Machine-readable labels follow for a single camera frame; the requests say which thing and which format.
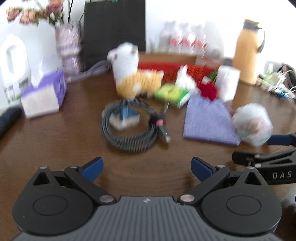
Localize pale green plastic bag ball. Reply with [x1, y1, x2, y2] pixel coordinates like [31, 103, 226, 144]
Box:
[232, 103, 273, 146]

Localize purple knitted cloth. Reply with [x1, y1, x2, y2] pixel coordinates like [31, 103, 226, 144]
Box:
[183, 95, 241, 146]

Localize black braided cable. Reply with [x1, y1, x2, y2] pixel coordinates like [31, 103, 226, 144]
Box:
[101, 98, 172, 153]

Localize small blue white box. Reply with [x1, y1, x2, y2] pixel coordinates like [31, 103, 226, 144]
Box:
[109, 106, 141, 131]

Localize green tissue pack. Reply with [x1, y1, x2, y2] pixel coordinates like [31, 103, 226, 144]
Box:
[154, 83, 191, 108]

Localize red rose toy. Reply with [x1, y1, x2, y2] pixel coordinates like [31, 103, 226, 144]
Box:
[197, 70, 218, 101]

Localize white tissue pack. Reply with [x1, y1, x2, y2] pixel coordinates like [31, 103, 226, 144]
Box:
[175, 65, 197, 92]

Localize white yellow plush alpaca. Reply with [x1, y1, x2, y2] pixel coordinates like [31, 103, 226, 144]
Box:
[107, 42, 164, 99]

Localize red cardboard box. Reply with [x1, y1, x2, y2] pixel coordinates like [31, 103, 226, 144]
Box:
[138, 53, 220, 83]

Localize white power strip with chargers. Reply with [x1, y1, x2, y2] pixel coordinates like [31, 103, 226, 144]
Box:
[256, 63, 295, 101]

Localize purple tissue box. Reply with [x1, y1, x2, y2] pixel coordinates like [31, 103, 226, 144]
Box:
[20, 70, 67, 118]

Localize black cylindrical case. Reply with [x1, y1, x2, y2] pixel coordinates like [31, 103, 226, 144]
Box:
[0, 107, 22, 138]

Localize yellow thermos jug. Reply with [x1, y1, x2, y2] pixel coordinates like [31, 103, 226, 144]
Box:
[232, 19, 265, 85]

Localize water bottle right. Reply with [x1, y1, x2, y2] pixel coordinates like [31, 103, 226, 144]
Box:
[194, 25, 208, 56]

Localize water bottle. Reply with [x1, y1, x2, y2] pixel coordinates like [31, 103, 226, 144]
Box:
[159, 22, 178, 53]
[194, 25, 208, 56]
[177, 24, 196, 54]

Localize white detergent bottle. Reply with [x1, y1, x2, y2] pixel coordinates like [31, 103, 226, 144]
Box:
[1, 35, 31, 109]

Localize water bottle middle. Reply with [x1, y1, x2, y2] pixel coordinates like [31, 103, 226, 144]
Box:
[177, 24, 196, 54]

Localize water bottle left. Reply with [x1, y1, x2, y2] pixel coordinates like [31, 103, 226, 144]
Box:
[159, 22, 178, 53]

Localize purple flower vase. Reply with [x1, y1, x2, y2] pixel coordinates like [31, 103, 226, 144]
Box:
[55, 22, 83, 75]

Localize black paper bag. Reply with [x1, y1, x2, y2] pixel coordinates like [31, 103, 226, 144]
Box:
[83, 0, 146, 69]

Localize pink artificial flowers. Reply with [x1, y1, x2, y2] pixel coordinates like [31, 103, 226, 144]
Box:
[6, 1, 64, 27]

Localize purple charging cable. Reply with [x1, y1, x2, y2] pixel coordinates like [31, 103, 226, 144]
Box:
[66, 60, 110, 83]

